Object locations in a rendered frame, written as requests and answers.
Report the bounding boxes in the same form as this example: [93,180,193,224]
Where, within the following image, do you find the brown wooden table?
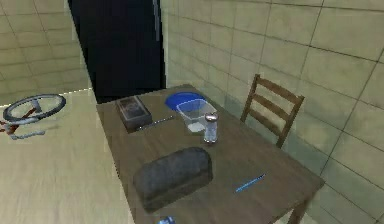
[95,83,326,224]

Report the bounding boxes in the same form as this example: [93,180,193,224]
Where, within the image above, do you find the blue pen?
[234,173,267,194]

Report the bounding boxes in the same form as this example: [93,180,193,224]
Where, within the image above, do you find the clear glass bowl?
[175,99,218,135]

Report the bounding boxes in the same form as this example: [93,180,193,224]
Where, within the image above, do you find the black fridge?
[67,0,167,104]

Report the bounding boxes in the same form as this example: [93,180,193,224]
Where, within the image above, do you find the dark brown book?
[115,95,153,134]

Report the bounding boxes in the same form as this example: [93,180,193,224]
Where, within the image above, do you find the small blue object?
[156,215,177,224]

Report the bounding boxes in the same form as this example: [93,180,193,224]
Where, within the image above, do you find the thin dark knife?
[137,115,176,131]

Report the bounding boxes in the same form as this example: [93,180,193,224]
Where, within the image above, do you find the brown wooden slatted chair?
[240,73,306,149]

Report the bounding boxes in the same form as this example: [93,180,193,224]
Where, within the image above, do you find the clear shaker with silver cap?
[203,112,220,145]

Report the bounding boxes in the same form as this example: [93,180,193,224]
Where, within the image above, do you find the blue round plate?
[164,91,206,113]

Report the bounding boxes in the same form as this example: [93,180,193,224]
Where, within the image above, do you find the dark grey bread loaf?
[133,146,214,214]

